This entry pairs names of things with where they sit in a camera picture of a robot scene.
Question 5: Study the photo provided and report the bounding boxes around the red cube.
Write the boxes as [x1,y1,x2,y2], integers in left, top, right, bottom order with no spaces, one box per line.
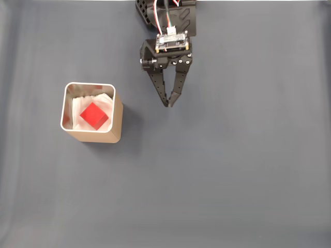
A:
[79,102,109,131]

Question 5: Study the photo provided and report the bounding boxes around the tan metal box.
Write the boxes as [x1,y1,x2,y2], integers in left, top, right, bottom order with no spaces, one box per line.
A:
[59,82,124,143]

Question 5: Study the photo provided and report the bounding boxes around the white paper padding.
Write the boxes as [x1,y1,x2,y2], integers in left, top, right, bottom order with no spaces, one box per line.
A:
[69,92,114,130]

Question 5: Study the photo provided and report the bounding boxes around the dark grey table cloth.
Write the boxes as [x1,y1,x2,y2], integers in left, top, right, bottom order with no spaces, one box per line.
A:
[0,1,331,248]

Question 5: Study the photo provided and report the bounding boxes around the camera circuit board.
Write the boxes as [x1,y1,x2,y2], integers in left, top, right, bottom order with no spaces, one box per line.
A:
[155,32,191,53]

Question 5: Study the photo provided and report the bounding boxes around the black camera cable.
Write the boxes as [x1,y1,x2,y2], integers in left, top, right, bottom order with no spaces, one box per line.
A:
[162,0,177,36]

